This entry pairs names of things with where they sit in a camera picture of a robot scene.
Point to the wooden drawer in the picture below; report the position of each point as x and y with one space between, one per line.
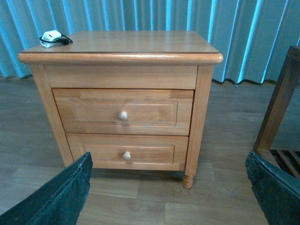
167 153
128 112

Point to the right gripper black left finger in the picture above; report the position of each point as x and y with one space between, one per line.
57 202

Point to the light blue curtain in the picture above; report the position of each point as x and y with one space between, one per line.
252 35

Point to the wooden nightstand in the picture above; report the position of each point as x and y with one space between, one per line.
131 60

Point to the dark wooden furniture frame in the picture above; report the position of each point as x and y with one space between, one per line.
287 160

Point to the white charger with black cable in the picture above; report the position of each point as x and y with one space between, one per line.
53 37

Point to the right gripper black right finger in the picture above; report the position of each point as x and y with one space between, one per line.
277 192

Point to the drawer knob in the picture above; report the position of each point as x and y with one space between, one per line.
123 116
126 156

